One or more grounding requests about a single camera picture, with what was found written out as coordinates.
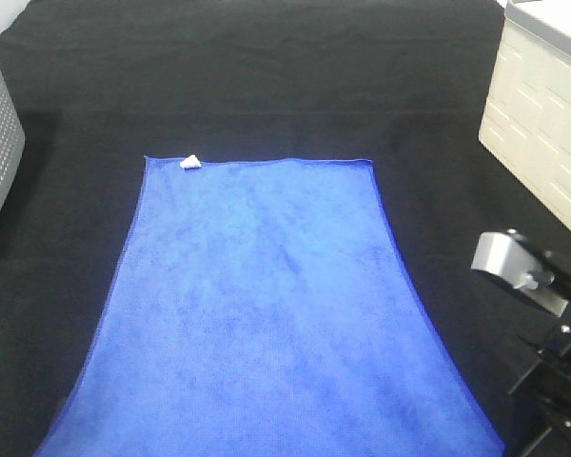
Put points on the black table cloth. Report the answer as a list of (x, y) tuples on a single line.
[(100, 85)]

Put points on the blue microfibre towel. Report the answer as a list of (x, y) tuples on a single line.
[(263, 309)]

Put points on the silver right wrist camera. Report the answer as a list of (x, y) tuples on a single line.
[(503, 257)]

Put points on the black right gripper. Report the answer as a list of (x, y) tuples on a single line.
[(545, 388)]

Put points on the white slotted storage box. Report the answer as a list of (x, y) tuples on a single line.
[(526, 122)]

